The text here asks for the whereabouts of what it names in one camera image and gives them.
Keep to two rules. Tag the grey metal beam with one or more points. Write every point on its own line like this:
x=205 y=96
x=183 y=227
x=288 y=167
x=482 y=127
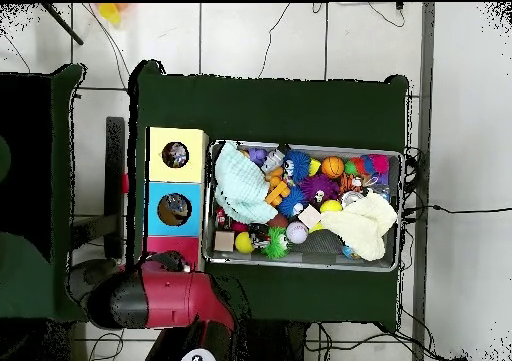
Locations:
x=424 y=97

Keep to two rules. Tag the shallow clear mesh bin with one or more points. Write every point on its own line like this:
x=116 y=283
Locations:
x=376 y=263

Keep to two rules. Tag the green cloth side table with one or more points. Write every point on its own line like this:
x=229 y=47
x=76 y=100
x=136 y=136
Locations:
x=36 y=193

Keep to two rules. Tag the white toy baseball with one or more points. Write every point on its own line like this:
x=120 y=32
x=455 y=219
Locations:
x=297 y=232

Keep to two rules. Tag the small wooden cube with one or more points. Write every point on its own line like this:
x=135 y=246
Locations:
x=225 y=240

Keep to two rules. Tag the pink spiky ball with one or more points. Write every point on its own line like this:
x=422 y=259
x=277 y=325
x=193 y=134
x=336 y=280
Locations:
x=378 y=164

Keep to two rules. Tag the cream yellow cloth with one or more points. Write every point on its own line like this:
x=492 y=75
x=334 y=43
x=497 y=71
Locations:
x=364 y=223

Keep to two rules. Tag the mint green cloth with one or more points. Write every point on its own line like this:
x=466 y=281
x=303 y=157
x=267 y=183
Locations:
x=240 y=185

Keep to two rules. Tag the multicolour cartoon print cloth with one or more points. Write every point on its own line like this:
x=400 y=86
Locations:
x=175 y=154

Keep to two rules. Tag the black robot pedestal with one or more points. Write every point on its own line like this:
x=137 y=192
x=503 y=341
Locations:
x=276 y=345

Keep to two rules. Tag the orange toy basketball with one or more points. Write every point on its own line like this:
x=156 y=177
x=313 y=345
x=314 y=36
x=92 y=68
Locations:
x=333 y=167

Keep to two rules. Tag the black rod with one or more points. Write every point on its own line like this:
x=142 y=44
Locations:
x=62 y=23

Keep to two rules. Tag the green spiky ball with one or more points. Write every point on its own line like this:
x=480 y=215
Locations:
x=276 y=243

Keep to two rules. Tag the orange plastic toy brick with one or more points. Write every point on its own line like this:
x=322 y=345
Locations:
x=278 y=191

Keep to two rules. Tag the wooden box with three holes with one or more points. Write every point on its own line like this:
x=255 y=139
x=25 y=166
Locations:
x=160 y=185

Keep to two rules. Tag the clear plastic packet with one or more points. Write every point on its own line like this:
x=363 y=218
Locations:
x=175 y=209

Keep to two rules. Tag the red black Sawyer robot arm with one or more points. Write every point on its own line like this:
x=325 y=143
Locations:
x=172 y=297

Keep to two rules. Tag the yellow ball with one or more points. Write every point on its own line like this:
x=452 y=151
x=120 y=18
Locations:
x=330 y=206
x=244 y=242

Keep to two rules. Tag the black chair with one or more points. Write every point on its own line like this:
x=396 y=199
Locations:
x=116 y=217

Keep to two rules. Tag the yellow floor object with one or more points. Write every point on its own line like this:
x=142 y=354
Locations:
x=110 y=13

